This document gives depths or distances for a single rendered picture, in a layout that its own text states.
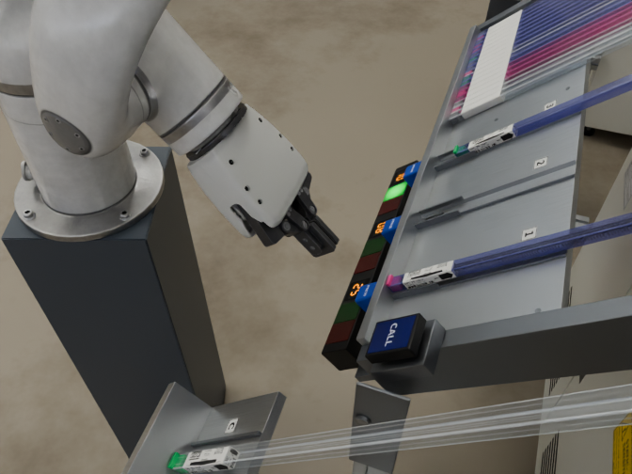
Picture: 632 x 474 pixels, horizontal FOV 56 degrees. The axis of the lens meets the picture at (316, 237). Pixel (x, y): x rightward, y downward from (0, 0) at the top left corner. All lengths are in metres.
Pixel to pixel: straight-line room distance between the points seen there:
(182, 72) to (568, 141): 0.40
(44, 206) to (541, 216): 0.59
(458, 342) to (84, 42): 0.37
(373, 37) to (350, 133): 0.63
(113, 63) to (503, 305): 0.37
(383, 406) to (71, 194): 0.44
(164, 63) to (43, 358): 1.14
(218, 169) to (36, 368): 1.09
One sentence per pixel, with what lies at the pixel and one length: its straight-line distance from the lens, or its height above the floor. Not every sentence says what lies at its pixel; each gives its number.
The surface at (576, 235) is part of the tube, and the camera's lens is 0.56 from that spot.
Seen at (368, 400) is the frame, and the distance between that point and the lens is 0.57.
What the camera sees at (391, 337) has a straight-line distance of 0.54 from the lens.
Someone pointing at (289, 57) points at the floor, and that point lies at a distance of 2.41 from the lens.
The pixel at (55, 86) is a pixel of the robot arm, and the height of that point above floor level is 1.00.
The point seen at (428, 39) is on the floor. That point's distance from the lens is 2.56.
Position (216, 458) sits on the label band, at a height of 0.78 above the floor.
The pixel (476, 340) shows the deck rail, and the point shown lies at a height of 0.81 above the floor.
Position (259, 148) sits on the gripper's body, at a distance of 0.58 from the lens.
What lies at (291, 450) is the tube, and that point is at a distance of 0.44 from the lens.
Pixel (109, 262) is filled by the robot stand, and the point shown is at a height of 0.65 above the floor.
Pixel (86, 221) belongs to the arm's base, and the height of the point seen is 0.71.
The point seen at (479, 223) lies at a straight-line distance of 0.66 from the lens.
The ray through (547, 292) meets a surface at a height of 0.84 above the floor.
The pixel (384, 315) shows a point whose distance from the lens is 0.64.
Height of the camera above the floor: 1.24
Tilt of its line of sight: 48 degrees down
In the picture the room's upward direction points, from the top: straight up
